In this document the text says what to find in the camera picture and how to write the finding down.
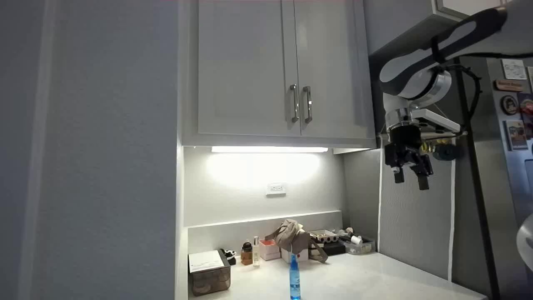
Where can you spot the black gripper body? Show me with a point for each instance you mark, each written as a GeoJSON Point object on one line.
{"type": "Point", "coordinates": [409, 146]}

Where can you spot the dark blue round ornament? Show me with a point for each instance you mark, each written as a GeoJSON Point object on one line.
{"type": "Point", "coordinates": [446, 151]}

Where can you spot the grey tray with small items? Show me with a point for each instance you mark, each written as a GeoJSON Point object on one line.
{"type": "Point", "coordinates": [361, 246]}

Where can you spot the grey stainless refrigerator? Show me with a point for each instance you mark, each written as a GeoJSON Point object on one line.
{"type": "Point", "coordinates": [517, 177]}

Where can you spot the dark rack with items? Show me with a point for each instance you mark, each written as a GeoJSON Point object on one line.
{"type": "Point", "coordinates": [332, 242]}

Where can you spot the photo fridge magnet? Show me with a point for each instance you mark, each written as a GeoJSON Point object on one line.
{"type": "Point", "coordinates": [516, 136]}

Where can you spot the white cabinet door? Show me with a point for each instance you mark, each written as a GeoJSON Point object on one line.
{"type": "Point", "coordinates": [334, 67]}
{"type": "Point", "coordinates": [244, 67]}

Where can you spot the round dark fridge magnet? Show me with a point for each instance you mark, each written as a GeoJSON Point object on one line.
{"type": "Point", "coordinates": [511, 104]}

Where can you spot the printed cardboard box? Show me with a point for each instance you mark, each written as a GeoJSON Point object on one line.
{"type": "Point", "coordinates": [317, 252]}

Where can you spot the orange strip fridge magnet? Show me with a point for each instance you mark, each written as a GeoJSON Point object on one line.
{"type": "Point", "coordinates": [511, 86]}

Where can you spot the crumpled beige cloth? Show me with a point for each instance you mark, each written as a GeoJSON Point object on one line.
{"type": "Point", "coordinates": [292, 234]}

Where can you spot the red fridge magnet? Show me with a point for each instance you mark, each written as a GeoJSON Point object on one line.
{"type": "Point", "coordinates": [527, 106]}

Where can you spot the white rectangular fridge magnet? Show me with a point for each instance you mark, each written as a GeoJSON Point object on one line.
{"type": "Point", "coordinates": [514, 71]}

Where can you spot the under-cabinet light strip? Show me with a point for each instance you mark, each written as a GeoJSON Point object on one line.
{"type": "Point", "coordinates": [269, 149]}

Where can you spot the plain white box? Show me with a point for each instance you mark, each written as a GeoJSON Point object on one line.
{"type": "Point", "coordinates": [294, 256]}

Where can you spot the blue plastic bottle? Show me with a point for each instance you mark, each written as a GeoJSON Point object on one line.
{"type": "Point", "coordinates": [296, 277]}

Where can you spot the pink and white box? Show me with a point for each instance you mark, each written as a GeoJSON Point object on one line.
{"type": "Point", "coordinates": [271, 251]}

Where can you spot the white framed panel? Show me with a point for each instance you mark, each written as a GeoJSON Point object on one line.
{"type": "Point", "coordinates": [467, 7]}

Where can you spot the small white bottle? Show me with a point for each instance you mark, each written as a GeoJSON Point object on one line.
{"type": "Point", "coordinates": [256, 251]}

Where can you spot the amber glass bottle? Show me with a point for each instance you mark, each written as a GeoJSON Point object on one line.
{"type": "Point", "coordinates": [247, 254]}

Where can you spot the small black object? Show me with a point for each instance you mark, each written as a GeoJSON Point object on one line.
{"type": "Point", "coordinates": [227, 257]}

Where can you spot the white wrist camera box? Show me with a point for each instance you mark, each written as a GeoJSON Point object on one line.
{"type": "Point", "coordinates": [439, 121]}

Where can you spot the white wall outlet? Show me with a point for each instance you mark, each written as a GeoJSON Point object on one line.
{"type": "Point", "coordinates": [276, 189]}

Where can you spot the white wall cabinet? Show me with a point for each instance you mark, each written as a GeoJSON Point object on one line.
{"type": "Point", "coordinates": [187, 84]}

